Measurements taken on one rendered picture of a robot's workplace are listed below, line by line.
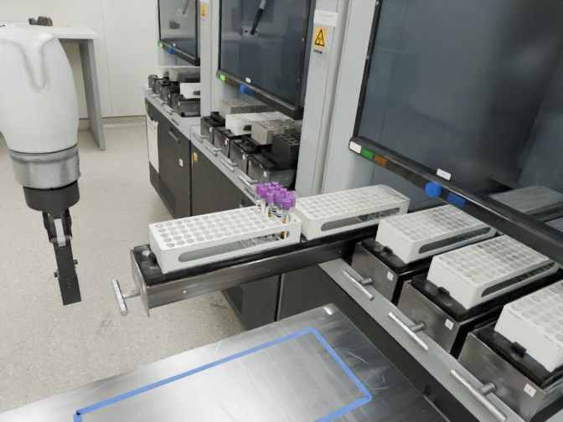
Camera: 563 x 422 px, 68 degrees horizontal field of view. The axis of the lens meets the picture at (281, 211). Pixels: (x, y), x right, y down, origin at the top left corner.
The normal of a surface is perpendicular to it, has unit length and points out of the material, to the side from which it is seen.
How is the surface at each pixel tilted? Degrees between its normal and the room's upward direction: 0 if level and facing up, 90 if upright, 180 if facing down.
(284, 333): 0
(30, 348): 0
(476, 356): 90
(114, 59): 90
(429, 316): 90
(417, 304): 90
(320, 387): 0
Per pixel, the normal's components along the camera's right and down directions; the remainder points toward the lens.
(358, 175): 0.49, 0.44
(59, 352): 0.09, -0.88
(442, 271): -0.87, 0.16
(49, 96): 0.73, 0.32
